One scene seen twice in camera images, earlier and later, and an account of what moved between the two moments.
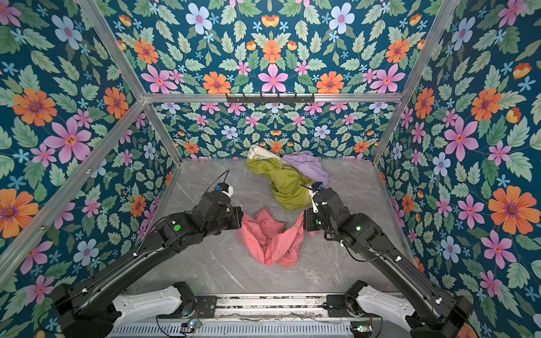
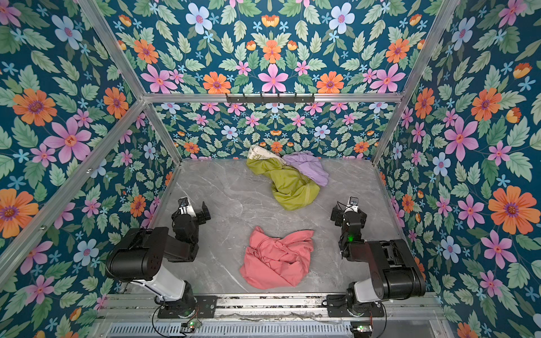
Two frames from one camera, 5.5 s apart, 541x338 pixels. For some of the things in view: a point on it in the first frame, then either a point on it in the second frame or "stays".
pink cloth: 265,235 → 272,263
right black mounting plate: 336,306 stays
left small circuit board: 189,327 stays
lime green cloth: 290,187 stays
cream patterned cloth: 256,152 stays
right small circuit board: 361,329 stays
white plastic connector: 225,188 → 185,208
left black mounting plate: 206,308 stays
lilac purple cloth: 309,165 stays
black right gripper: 308,215 → 339,215
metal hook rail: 278,99 stays
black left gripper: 239,215 → 199,220
